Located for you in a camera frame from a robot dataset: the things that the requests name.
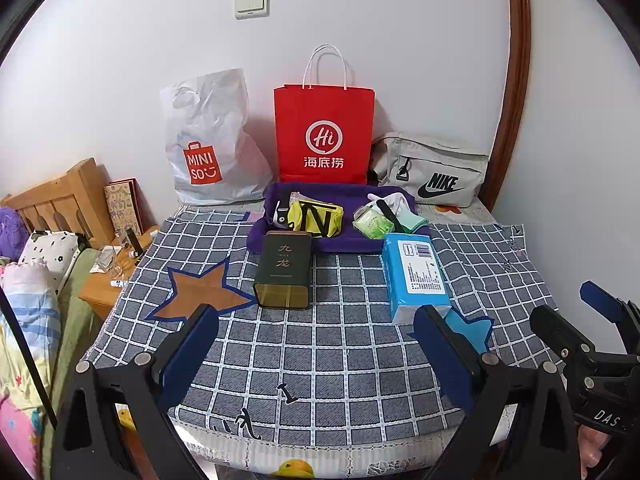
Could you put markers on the white plastic shopping bag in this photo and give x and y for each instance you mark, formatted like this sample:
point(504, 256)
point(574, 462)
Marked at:
point(210, 135)

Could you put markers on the patterned book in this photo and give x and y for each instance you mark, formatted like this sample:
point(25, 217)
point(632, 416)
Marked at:
point(125, 207)

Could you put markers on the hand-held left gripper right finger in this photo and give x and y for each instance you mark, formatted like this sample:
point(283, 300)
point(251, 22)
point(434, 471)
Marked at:
point(445, 360)

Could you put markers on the spotted white pillow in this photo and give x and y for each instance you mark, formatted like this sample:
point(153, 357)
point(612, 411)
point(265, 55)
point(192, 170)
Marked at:
point(50, 257)

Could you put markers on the purple towel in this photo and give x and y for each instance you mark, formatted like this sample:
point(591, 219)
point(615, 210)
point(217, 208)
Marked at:
point(345, 245)

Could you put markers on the person's right hand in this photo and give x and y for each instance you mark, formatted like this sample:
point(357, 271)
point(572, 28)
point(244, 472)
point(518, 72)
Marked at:
point(597, 452)

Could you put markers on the blue checked tablecloth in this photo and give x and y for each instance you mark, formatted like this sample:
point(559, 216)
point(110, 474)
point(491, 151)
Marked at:
point(300, 360)

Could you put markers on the brown wooden door frame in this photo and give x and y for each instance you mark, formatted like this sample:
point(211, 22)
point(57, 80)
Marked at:
point(517, 85)

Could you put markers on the dark tea tin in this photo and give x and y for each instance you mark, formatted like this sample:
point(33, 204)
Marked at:
point(282, 270)

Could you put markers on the purple plush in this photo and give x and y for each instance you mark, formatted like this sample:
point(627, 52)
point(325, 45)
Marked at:
point(11, 232)

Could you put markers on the green sachet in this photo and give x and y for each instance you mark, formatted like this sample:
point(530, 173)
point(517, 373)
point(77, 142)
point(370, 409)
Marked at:
point(372, 222)

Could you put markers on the yellow pouch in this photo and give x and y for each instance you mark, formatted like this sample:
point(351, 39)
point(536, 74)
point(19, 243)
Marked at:
point(315, 217)

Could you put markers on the white glove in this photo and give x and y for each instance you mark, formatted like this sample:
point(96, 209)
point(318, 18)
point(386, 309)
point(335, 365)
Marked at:
point(380, 200)

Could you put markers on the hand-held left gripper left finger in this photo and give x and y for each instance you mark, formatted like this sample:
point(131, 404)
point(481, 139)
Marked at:
point(187, 355)

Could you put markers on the dark small bottle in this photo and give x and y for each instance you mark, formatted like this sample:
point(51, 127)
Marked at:
point(132, 242)

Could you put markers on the red paper bag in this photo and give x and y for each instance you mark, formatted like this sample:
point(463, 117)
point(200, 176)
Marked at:
point(325, 135)

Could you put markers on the green bed sheet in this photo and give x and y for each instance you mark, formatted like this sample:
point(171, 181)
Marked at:
point(75, 320)

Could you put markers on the pastel printed blanket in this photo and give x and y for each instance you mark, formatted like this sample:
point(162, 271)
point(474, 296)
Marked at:
point(22, 345)

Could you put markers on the white light switch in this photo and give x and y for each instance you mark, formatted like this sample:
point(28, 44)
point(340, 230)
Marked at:
point(251, 4)

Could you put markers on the grey waist bag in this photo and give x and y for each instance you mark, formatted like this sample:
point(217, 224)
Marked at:
point(430, 175)

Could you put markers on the clear glass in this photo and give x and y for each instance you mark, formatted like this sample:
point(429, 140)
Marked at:
point(106, 259)

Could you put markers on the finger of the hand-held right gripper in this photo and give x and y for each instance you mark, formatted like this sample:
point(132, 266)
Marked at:
point(600, 297)
point(555, 325)

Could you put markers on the wooden headboard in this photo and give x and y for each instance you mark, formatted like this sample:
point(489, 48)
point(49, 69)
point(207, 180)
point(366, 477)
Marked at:
point(55, 200)

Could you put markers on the white sponge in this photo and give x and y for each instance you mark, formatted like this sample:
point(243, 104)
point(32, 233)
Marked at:
point(280, 220)

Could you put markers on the blue tissue pack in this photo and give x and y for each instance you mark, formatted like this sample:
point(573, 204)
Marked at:
point(417, 280)

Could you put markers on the wooden nightstand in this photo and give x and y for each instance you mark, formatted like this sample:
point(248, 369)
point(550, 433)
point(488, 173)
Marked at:
point(102, 295)

